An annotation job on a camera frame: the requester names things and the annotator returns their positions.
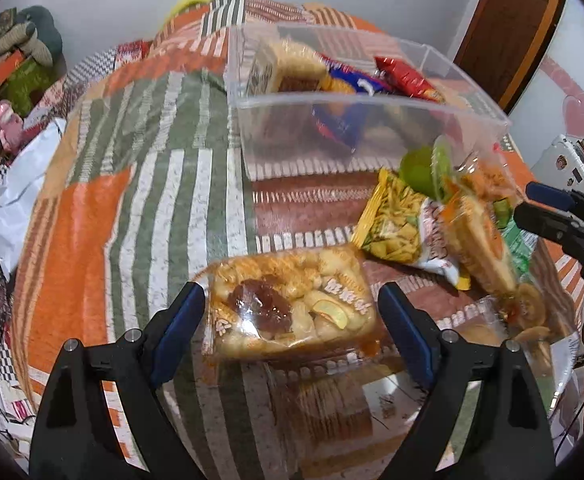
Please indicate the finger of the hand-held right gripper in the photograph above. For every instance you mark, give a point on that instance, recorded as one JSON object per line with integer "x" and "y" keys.
{"x": 549, "y": 195}
{"x": 539, "y": 222}

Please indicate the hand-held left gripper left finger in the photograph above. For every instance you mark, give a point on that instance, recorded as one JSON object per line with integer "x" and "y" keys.
{"x": 179, "y": 330}

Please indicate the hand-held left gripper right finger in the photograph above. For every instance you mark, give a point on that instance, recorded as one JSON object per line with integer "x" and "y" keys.
{"x": 408, "y": 330}

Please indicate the jam pastry packet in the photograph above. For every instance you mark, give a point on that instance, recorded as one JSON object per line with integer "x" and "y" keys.
{"x": 282, "y": 305}

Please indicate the clear plastic storage box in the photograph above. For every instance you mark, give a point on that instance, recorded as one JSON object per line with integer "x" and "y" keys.
{"x": 367, "y": 125}

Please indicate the clear packet of orange snacks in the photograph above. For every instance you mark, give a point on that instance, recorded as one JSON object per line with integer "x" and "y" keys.
{"x": 487, "y": 180}

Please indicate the green snack packet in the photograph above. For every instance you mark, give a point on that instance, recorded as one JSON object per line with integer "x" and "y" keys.
{"x": 517, "y": 245}

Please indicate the white appliance with stickers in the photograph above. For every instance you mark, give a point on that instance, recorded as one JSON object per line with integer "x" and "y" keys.
{"x": 579, "y": 162}

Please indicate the orange cracker packet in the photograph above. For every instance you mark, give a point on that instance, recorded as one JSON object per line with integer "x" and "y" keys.
{"x": 482, "y": 245}

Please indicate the clear packet of round cookies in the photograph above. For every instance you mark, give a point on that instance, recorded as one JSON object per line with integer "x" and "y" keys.
{"x": 532, "y": 310}

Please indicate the yellow snack packet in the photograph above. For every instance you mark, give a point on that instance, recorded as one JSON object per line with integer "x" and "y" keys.
{"x": 392, "y": 225}

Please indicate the brown biscuit packet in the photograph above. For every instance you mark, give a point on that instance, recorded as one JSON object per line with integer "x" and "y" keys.
{"x": 332, "y": 405}

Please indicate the green jelly cup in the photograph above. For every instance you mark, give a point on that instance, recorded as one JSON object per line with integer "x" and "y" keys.
{"x": 422, "y": 170}

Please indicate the wooden door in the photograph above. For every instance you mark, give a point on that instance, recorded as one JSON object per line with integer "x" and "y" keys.
{"x": 512, "y": 35}

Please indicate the red snack packet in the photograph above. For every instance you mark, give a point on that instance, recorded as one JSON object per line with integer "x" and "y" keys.
{"x": 407, "y": 77}

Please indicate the white plastic bag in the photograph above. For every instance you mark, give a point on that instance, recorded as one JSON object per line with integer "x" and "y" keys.
{"x": 16, "y": 195}

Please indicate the blue snack packet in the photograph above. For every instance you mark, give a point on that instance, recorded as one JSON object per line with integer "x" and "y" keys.
{"x": 344, "y": 120}

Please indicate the pink toy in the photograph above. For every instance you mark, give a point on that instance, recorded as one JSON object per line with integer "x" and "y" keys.
{"x": 7, "y": 122}

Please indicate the square pastry packet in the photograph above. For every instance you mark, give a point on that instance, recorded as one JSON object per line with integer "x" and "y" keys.
{"x": 292, "y": 67}

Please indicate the pile of clothes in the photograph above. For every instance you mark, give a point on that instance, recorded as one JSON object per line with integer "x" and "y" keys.
{"x": 16, "y": 55}

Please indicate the yellow cloth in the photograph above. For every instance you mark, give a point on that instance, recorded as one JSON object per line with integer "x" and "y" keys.
{"x": 191, "y": 2}

